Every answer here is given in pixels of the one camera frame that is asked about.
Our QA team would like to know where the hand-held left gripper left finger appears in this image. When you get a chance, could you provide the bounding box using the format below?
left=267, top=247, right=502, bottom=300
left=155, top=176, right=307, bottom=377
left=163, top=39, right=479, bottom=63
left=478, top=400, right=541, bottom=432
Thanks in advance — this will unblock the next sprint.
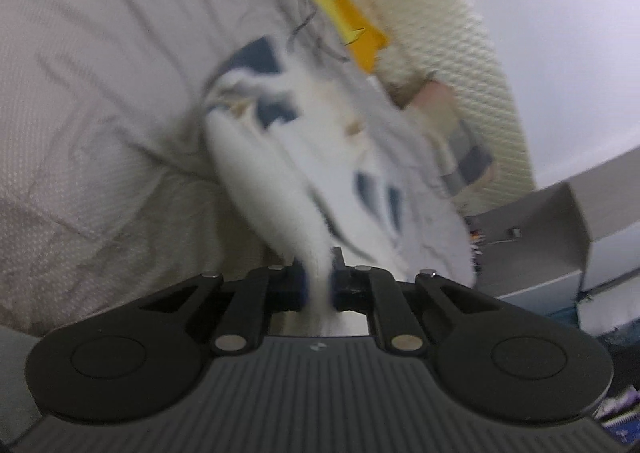
left=137, top=260, right=308, bottom=355

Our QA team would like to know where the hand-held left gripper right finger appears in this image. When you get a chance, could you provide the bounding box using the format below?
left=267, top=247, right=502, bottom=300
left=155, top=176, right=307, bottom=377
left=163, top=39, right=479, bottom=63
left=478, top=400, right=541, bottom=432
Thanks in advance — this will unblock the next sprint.
left=330, top=247, right=501, bottom=355

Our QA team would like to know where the white and blue sweater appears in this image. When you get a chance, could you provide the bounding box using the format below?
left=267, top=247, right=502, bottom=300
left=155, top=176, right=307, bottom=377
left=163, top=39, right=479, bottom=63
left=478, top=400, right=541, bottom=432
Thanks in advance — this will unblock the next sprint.
left=202, top=33, right=476, bottom=339

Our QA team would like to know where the cluster of small bottles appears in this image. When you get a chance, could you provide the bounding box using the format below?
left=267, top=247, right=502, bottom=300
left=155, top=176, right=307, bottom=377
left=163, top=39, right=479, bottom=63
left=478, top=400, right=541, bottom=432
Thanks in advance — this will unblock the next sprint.
left=466, top=217, right=490, bottom=276

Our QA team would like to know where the plaid pillow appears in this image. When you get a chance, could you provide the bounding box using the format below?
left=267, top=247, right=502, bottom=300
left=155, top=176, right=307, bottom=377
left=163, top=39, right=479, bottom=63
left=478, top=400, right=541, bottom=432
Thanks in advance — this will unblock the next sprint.
left=395, top=78, right=501, bottom=201

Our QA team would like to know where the grey shelf unit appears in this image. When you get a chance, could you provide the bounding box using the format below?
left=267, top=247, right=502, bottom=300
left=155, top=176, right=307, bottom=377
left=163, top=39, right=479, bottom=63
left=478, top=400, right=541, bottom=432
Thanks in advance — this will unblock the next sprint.
left=465, top=148, right=640, bottom=306

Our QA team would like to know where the grey duvet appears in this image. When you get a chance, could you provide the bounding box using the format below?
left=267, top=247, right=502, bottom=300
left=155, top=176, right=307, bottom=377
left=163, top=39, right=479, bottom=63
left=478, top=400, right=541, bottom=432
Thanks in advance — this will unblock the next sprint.
left=0, top=0, right=476, bottom=339

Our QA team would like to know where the yellow pillow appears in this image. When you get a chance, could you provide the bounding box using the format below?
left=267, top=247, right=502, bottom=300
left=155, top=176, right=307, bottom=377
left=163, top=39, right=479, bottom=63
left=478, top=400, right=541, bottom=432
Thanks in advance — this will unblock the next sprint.
left=260, top=0, right=391, bottom=74

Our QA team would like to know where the cream quilted headboard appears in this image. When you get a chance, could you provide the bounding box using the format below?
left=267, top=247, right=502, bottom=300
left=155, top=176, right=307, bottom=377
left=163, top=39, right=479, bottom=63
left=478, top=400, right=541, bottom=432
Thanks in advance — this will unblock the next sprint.
left=320, top=0, right=533, bottom=198

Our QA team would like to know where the blue patterned cloth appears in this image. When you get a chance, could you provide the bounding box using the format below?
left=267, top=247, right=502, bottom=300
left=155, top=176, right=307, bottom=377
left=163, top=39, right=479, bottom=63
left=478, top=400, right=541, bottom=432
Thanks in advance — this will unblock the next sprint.
left=595, top=380, right=640, bottom=440

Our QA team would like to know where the white charger with cable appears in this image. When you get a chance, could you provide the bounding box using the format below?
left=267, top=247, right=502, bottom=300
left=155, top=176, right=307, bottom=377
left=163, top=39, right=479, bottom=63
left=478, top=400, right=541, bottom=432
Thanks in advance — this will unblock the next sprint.
left=487, top=227, right=523, bottom=246

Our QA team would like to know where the black cable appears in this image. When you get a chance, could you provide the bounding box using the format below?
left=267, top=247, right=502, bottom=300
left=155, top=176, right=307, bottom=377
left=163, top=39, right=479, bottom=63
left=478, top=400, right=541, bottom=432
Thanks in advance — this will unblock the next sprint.
left=290, top=0, right=353, bottom=66

